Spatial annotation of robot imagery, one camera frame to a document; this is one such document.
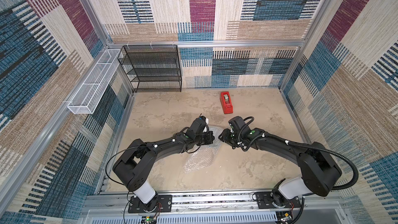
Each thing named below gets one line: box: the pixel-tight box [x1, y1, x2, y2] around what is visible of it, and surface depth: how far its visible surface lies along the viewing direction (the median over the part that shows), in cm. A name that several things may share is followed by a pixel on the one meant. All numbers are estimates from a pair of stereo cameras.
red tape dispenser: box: [219, 91, 234, 115], surface depth 107 cm
